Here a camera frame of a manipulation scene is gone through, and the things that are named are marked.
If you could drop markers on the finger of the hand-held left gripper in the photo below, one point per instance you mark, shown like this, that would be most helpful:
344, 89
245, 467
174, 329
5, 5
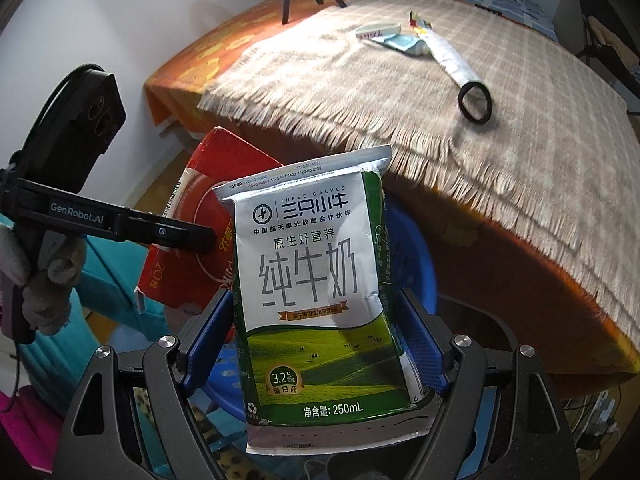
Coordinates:
170, 232

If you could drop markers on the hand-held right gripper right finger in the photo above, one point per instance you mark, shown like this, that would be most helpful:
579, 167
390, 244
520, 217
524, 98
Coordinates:
425, 345

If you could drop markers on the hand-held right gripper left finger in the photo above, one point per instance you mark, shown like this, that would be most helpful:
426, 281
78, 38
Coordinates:
210, 340

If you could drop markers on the red tissue packet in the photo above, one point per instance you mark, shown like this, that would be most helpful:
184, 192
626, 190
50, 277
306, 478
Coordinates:
175, 280

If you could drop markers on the blue plastic basket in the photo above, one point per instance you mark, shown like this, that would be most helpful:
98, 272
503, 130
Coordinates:
415, 260

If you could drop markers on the green and white milk pouch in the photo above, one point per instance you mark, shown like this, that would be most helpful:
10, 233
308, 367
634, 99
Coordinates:
310, 260

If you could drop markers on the person's left hand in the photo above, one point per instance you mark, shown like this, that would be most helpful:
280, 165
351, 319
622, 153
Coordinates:
55, 270

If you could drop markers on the teal cloth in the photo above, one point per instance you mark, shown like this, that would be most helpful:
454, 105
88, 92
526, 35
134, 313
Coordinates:
105, 300

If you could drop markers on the leopard print cloth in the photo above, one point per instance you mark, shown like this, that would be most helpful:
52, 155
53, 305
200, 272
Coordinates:
145, 410

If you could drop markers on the beige plaid fringed cloth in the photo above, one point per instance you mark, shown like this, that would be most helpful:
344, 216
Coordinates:
500, 160

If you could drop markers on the pink cloth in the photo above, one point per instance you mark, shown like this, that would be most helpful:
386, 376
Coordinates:
30, 435

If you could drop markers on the candy bar wrapper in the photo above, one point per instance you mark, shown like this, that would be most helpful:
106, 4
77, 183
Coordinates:
447, 52

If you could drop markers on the blue checked bed sheet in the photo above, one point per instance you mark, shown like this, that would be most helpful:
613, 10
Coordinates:
530, 10

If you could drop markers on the beige fleece garment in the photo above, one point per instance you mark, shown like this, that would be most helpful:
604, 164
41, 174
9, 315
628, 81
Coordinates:
612, 35

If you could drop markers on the grey board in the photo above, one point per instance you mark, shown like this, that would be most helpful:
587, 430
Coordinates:
567, 5

